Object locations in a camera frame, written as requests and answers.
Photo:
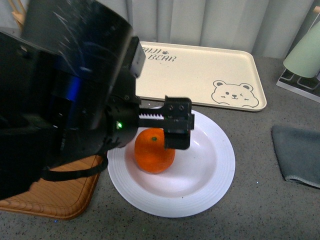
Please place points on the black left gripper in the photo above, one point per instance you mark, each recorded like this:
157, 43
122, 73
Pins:
124, 116

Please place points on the orange mandarin fruit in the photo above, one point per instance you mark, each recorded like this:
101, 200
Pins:
150, 153

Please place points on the white round plate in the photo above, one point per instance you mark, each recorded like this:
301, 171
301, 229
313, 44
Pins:
198, 178

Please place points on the cream bear tray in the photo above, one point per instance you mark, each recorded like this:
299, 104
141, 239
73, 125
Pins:
212, 77

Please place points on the grey cloth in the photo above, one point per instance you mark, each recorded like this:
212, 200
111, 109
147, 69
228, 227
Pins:
298, 154

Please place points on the grey curtain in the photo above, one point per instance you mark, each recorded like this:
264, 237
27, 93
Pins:
266, 28

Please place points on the white board holder stand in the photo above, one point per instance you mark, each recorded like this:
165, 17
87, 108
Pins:
303, 86

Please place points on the wooden cutting board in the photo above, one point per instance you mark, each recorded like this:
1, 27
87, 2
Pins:
62, 200

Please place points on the light green cutting board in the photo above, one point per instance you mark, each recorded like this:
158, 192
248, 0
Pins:
304, 59

